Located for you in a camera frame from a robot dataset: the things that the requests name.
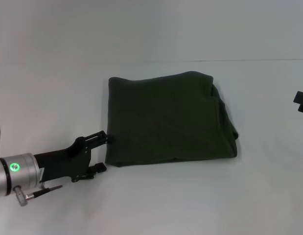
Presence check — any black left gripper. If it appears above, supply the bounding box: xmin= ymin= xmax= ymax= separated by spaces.
xmin=33 ymin=131 xmax=116 ymax=184

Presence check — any dark green FREE! t-shirt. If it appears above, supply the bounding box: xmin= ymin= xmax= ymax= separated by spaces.
xmin=104 ymin=70 xmax=240 ymax=168

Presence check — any left arm cable with connector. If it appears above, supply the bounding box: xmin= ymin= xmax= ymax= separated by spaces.
xmin=13 ymin=185 xmax=64 ymax=208

